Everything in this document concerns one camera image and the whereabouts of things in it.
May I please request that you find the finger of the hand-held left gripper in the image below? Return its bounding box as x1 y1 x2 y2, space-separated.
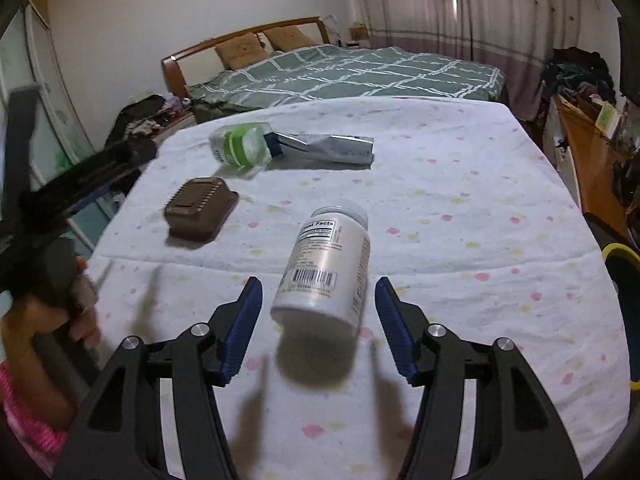
20 139 158 221

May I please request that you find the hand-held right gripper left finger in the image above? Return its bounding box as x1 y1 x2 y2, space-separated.
52 276 264 480

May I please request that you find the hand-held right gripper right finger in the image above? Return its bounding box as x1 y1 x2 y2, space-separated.
375 276 585 480

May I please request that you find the white bottle with green label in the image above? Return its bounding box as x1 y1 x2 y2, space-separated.
270 199 372 338

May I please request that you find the person's left forearm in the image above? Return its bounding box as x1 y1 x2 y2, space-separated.
0 330 101 476

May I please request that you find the person's left hand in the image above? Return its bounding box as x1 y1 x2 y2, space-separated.
0 255 103 356

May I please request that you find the frosted sliding glass door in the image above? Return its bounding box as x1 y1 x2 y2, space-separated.
0 0 126 241

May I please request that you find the pile of dark clothes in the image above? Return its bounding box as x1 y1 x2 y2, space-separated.
107 94 193 143

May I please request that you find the white floral tablecloth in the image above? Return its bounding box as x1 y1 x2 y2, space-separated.
85 95 633 480

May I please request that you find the brown plastic box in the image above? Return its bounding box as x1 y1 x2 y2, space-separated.
164 177 239 242

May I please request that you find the wooden bed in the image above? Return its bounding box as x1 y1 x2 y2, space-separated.
161 16 507 126

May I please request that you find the clear jar with green label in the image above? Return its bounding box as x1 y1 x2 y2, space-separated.
208 122 273 168

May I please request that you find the brown pillow with bear face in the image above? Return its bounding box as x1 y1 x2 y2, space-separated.
215 32 271 70

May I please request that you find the blue and silver packet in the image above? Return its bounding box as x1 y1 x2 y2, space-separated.
264 131 375 166

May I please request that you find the yellow rimmed bin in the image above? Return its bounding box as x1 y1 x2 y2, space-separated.
602 242 640 391

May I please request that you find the plain brown pillow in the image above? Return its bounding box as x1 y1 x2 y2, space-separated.
263 25 318 52

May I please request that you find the wooden desk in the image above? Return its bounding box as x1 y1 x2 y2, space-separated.
552 95 638 241

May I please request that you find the green plaid duvet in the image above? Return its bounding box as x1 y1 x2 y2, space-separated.
186 44 506 111

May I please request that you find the green paper box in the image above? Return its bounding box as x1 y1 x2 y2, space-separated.
595 100 621 138

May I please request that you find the heap of clothes on desk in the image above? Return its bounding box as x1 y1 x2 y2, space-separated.
540 47 616 111

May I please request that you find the pink curtain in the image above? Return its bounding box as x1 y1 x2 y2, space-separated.
350 0 621 121

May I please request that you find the black television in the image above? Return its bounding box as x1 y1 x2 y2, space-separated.
617 15 640 101

